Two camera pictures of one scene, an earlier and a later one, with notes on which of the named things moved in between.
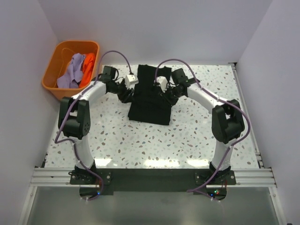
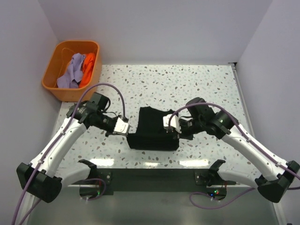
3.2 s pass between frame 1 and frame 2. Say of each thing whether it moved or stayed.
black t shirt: moved
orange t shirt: stayed
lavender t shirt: stayed
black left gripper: moved
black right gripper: moved
